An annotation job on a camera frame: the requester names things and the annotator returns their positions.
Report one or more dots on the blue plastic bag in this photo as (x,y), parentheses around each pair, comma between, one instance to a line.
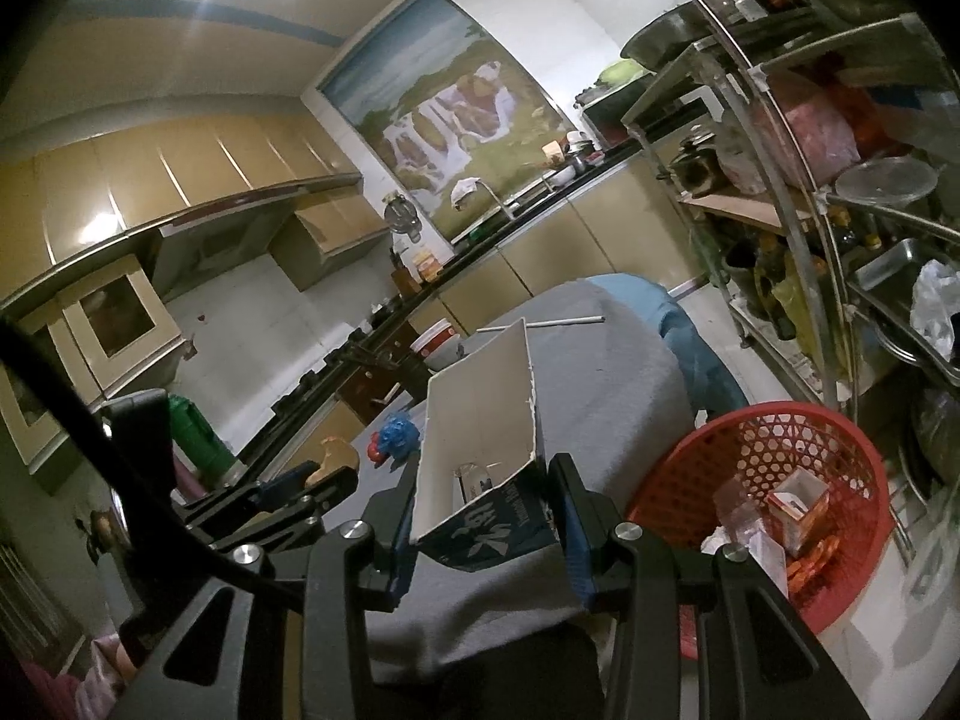
(397,435)

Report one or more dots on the blue table cover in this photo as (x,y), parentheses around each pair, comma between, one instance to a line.
(697,345)

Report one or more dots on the dark built-in oven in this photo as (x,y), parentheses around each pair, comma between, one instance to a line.
(375,397)

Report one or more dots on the small orange carton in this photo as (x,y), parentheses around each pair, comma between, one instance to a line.
(802,517)

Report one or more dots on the metal baking tray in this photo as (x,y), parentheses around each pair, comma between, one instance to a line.
(892,262)

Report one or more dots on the pink plastic bag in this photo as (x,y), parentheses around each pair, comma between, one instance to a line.
(810,120)

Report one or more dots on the crumpled white plastic bag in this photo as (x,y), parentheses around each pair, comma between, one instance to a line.
(934,307)

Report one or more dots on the orange snack wrapper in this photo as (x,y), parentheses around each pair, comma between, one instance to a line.
(814,566)

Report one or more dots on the dishes beside sink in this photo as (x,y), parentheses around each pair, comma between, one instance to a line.
(570,157)

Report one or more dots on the red plastic bag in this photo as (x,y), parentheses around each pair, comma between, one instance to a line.
(373,454)

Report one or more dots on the thin white rod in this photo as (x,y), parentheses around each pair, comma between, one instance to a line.
(570,321)

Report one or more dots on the grey table cloth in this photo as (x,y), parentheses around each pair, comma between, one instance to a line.
(600,390)

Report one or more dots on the blue and white cardboard box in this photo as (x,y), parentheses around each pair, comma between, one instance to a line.
(480,405)

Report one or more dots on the metal kitchen rack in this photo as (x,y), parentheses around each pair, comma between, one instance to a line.
(795,255)

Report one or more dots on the large metal basin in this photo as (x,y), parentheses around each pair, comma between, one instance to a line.
(664,34)

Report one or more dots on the small orange box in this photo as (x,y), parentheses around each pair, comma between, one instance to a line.
(430,264)

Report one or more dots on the beige kitchen counter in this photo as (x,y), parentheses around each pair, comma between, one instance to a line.
(540,240)

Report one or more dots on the beige wall cabinets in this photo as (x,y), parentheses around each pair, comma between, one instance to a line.
(150,180)

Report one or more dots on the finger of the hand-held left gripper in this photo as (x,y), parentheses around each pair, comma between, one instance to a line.
(300,514)
(285,484)

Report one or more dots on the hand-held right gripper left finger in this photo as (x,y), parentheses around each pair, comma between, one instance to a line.
(405,532)

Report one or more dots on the waterfall wall poster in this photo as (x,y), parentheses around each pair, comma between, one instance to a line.
(420,90)

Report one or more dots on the white and red bucket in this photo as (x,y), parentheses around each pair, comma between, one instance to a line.
(435,337)

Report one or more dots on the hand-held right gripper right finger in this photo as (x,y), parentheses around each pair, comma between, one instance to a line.
(570,540)

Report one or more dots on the tan paper scrap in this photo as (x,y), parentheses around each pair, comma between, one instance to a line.
(334,457)

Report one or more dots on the green bottle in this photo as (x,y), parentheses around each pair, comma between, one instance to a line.
(191,435)

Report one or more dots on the green plastic bowl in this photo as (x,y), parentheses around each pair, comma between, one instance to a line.
(622,73)

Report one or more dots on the metal sink faucet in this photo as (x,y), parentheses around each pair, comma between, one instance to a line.
(495,195)

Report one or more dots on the hanging glass jar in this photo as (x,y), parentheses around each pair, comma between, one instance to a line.
(401,216)

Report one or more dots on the red plastic basket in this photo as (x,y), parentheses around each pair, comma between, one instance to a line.
(847,465)

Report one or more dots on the silver microwave oven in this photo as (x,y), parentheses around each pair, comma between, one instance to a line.
(607,120)

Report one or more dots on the clear plastic lid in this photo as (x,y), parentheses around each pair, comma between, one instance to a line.
(885,180)

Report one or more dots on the yellow oil bottle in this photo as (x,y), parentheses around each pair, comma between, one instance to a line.
(780,292)

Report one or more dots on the pink cloth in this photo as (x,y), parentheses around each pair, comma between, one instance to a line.
(90,690)

